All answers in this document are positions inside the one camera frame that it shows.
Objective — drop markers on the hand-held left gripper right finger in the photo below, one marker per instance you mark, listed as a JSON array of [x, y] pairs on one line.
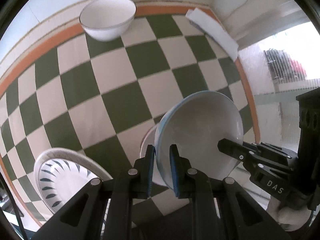
[[174, 170]]

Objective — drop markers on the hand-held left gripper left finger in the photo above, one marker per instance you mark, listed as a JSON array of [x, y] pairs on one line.
[[150, 170]]

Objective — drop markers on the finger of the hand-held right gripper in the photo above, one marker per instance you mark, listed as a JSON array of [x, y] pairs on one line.
[[235, 150], [267, 166]]

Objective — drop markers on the light blue bowl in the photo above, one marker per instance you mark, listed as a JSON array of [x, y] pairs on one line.
[[200, 130]]

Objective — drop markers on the white plate with small print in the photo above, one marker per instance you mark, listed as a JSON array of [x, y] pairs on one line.
[[82, 158]]

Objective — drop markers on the white plate with dark stripes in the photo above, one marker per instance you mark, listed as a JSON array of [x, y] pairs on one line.
[[57, 180]]

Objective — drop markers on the person's right hand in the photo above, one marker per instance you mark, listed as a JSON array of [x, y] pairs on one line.
[[287, 217]]

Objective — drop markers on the green checkered tablecloth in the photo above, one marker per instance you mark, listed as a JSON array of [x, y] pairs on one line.
[[112, 80]]

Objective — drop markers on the frosted sliding glass door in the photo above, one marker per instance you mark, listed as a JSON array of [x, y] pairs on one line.
[[287, 55]]

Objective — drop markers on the folded white paper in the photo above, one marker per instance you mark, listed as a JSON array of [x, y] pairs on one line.
[[212, 30]]

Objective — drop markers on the white bowl with thin rim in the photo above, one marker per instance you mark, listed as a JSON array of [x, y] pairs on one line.
[[107, 15]]

